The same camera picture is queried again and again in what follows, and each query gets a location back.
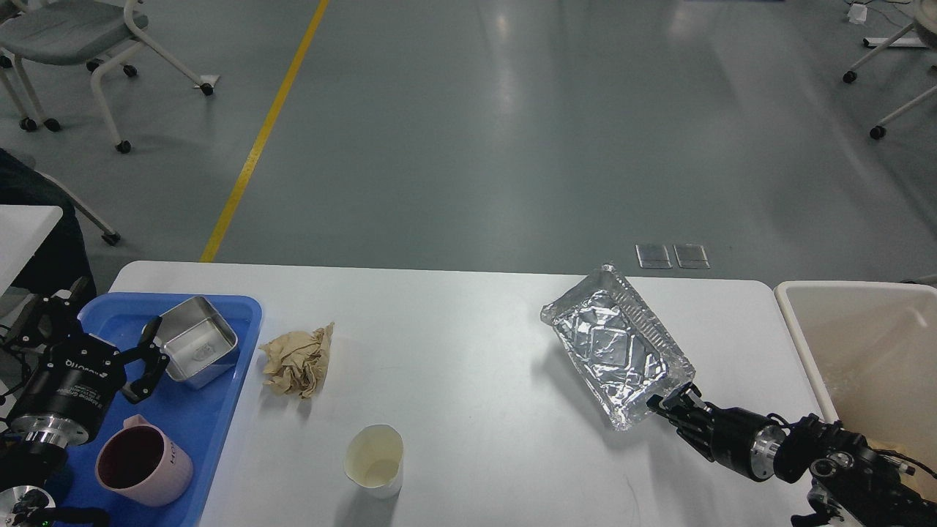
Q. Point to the walking person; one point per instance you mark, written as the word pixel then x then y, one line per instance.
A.
pixel 61 259

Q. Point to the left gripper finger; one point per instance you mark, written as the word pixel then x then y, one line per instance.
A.
pixel 154 359
pixel 47 320

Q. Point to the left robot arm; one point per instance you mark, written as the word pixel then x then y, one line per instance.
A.
pixel 29 463

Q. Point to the floor socket plate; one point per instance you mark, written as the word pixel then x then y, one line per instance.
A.
pixel 653 256
pixel 691 256

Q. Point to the brown paper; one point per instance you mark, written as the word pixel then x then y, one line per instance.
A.
pixel 297 362

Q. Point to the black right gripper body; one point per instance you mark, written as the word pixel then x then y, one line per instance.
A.
pixel 742 441

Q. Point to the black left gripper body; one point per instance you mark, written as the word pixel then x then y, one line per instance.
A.
pixel 69 395

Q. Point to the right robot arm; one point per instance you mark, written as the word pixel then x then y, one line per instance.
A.
pixel 852 483

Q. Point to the pink mug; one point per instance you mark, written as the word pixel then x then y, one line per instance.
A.
pixel 141 463

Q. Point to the cream paper cup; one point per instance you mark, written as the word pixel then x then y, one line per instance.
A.
pixel 374 461

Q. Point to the stainless steel rectangular container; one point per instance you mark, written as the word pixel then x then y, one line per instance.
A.
pixel 200 344

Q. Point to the beige waste bin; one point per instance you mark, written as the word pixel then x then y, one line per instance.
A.
pixel 868 350

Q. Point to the right floor socket plate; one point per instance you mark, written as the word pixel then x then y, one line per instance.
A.
pixel 691 256

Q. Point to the aluminium foil tray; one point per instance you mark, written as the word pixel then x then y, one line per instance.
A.
pixel 618 345

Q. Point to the white power adapter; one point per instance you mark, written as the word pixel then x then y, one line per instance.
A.
pixel 857 13

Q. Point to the left floor socket plate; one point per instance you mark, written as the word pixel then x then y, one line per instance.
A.
pixel 653 256

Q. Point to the blue plastic tray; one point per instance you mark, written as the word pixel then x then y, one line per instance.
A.
pixel 197 419

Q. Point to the white side table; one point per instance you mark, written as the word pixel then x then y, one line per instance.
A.
pixel 23 230

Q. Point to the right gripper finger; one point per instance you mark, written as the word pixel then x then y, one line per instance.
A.
pixel 684 410

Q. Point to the grey office chair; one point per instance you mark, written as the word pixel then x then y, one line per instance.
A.
pixel 66 33

